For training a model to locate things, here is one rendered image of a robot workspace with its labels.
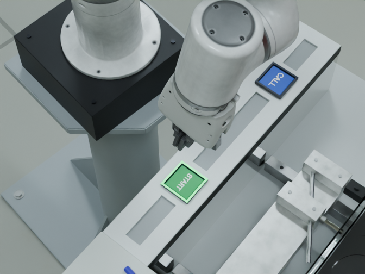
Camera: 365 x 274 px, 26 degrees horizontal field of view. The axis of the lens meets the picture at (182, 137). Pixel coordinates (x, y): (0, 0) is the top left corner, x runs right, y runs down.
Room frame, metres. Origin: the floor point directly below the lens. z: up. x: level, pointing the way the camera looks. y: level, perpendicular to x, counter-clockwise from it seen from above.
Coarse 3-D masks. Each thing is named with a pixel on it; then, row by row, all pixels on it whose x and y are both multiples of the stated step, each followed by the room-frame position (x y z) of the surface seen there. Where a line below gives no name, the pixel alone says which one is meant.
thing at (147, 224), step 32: (288, 64) 0.84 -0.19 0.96; (320, 64) 0.83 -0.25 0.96; (256, 96) 0.77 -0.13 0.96; (288, 96) 0.77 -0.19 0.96; (256, 128) 0.70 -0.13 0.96; (192, 160) 0.64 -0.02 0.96; (224, 160) 0.64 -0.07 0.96; (160, 192) 0.58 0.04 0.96; (128, 224) 0.52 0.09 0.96; (160, 224) 0.52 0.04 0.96
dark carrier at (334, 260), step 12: (360, 228) 0.54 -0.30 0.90; (348, 240) 0.52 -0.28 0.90; (360, 240) 0.52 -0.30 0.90; (336, 252) 0.50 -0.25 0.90; (348, 252) 0.50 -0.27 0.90; (360, 252) 0.50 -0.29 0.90; (324, 264) 0.48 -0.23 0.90; (336, 264) 0.48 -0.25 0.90; (348, 264) 0.48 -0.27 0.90; (360, 264) 0.48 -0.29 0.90
